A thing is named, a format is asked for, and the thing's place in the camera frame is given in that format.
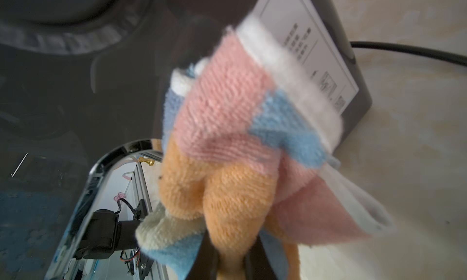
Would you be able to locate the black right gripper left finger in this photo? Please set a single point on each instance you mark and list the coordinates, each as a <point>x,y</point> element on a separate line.
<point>205,266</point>

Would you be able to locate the grey steel coffee machine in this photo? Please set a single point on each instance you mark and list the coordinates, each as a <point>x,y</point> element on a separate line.
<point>83,88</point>

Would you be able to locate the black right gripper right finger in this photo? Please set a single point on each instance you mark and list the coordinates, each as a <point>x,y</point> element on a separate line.
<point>256,263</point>

